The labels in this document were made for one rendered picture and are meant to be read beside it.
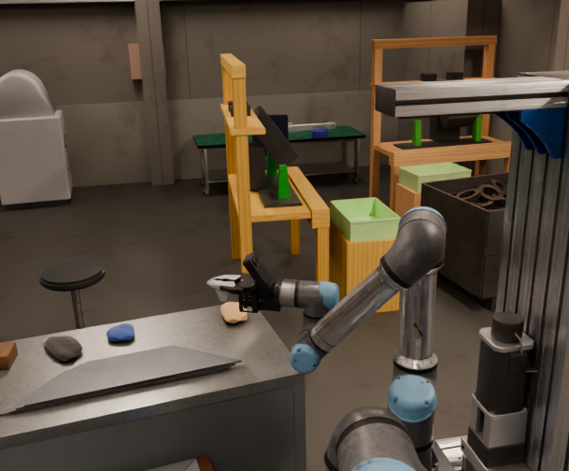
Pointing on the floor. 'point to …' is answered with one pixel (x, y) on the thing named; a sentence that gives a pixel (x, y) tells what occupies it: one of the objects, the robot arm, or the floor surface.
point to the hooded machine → (28, 144)
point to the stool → (73, 281)
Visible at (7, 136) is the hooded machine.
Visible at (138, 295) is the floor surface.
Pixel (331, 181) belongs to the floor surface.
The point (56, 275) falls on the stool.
